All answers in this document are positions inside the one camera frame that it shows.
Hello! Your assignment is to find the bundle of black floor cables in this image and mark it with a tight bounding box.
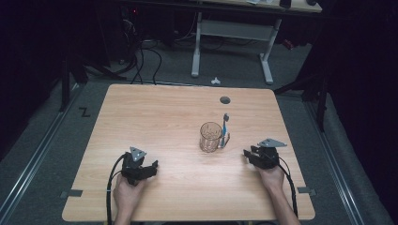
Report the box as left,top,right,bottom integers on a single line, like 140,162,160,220
117,18,164,86

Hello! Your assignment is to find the person's left hand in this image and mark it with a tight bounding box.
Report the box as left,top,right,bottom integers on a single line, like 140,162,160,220
113,172,146,214

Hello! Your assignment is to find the metal floor rail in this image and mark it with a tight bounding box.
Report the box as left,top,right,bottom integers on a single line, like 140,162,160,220
303,98,366,225
0,83,83,220

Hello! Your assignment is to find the clear glass mug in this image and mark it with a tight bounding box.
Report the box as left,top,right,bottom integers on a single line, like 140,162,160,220
199,121,231,154

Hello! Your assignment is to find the white-legged wooden desk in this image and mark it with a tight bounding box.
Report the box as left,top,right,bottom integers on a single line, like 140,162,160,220
190,0,324,85

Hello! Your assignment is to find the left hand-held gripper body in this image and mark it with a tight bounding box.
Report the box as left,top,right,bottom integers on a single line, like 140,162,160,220
120,146,148,188

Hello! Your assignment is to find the grey tape strip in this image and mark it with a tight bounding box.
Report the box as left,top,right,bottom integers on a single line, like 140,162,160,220
59,188,84,200
297,186,317,197

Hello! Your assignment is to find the black metal stand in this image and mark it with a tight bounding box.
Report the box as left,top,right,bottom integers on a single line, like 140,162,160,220
273,59,330,133
58,51,90,113

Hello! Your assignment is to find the person's right hand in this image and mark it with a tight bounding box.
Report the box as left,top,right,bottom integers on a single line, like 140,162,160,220
254,164,286,195

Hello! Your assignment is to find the blue and grey toothbrush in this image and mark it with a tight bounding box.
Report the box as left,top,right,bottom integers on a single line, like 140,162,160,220
220,112,231,149

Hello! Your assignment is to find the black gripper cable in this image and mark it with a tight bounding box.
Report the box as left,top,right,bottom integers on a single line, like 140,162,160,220
105,152,130,225
277,155,299,218

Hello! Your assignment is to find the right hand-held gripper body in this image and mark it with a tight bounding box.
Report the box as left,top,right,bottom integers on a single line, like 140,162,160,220
250,138,288,171

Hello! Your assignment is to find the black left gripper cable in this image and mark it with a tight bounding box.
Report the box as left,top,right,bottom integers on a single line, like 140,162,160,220
105,152,130,225

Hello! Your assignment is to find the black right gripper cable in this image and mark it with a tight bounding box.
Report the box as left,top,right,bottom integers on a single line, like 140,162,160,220
277,155,299,218

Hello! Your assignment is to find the small red floor object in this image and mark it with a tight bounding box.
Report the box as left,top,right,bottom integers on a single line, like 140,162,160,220
282,38,296,52

